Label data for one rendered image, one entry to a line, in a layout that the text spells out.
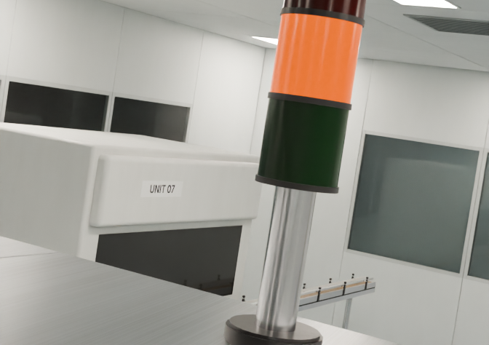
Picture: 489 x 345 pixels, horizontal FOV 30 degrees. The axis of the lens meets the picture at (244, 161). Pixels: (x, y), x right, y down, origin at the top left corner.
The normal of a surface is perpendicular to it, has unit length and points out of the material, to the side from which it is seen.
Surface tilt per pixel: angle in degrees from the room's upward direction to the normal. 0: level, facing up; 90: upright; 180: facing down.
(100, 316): 0
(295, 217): 90
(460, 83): 90
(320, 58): 90
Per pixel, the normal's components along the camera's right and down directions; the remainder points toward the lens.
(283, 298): 0.13, 0.07
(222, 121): 0.86, 0.15
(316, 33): -0.13, 0.04
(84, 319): 0.15, -0.99
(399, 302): -0.50, -0.03
